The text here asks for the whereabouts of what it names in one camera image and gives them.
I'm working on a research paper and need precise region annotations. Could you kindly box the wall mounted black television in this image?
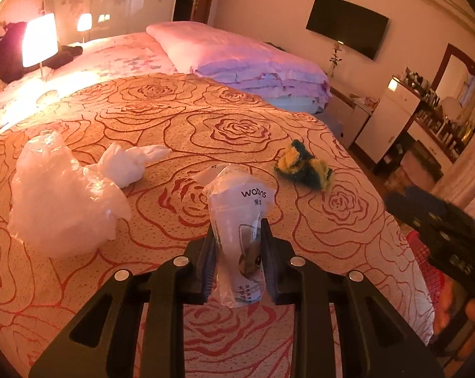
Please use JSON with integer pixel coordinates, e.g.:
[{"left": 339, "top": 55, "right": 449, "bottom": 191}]
[{"left": 306, "top": 0, "right": 389, "bottom": 60}]

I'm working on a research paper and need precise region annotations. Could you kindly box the red plastic waste basket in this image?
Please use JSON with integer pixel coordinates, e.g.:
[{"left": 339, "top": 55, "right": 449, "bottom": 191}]
[{"left": 406, "top": 230, "right": 455, "bottom": 335}]

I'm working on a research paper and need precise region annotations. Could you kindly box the lit white table lamp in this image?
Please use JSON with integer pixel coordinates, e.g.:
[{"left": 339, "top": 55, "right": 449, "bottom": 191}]
[{"left": 21, "top": 13, "right": 58, "bottom": 80}]

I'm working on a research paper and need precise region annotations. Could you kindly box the dressing table with cosmetics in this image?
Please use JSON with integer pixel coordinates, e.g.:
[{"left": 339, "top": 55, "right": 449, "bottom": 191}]
[{"left": 405, "top": 43, "right": 475, "bottom": 183}]

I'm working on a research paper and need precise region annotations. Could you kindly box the small white plastic bag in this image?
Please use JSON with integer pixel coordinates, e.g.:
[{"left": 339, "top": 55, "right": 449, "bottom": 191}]
[{"left": 86, "top": 142, "right": 171, "bottom": 189}]

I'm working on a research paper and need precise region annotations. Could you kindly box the green yellow wrapper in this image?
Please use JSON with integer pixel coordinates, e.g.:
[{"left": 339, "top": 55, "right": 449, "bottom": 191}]
[{"left": 274, "top": 139, "right": 335, "bottom": 192}]

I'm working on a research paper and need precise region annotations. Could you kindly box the folded pink purple quilt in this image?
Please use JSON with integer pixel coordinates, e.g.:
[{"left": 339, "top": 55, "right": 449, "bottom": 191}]
[{"left": 146, "top": 21, "right": 331, "bottom": 113}]

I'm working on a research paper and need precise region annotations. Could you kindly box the white tall cabinet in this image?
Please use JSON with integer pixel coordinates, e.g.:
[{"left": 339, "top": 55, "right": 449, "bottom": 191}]
[{"left": 355, "top": 77, "right": 420, "bottom": 164}]

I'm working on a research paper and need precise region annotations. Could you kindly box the dark maroon plush toy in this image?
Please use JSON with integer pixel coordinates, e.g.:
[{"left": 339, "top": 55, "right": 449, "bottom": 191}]
[{"left": 0, "top": 21, "right": 84, "bottom": 84}]

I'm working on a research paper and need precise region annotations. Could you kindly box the rose pattern bed cover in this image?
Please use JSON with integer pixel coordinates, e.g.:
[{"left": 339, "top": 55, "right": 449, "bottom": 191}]
[{"left": 0, "top": 73, "right": 434, "bottom": 376}]

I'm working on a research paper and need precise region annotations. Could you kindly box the large clear plastic bag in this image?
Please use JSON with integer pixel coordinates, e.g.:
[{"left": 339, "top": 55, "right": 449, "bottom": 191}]
[{"left": 8, "top": 131, "right": 132, "bottom": 259}]

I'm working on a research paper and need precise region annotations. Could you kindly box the clear watsons plastic bag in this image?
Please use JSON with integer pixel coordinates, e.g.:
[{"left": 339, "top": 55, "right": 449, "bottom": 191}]
[{"left": 194, "top": 164, "right": 274, "bottom": 308}]

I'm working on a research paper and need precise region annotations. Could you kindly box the rose in vase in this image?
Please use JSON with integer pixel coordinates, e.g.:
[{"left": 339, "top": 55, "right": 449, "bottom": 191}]
[{"left": 330, "top": 41, "right": 343, "bottom": 78}]

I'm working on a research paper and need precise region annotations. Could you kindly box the white low cabinet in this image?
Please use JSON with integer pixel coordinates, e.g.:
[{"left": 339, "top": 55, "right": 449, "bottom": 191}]
[{"left": 325, "top": 82, "right": 374, "bottom": 148}]

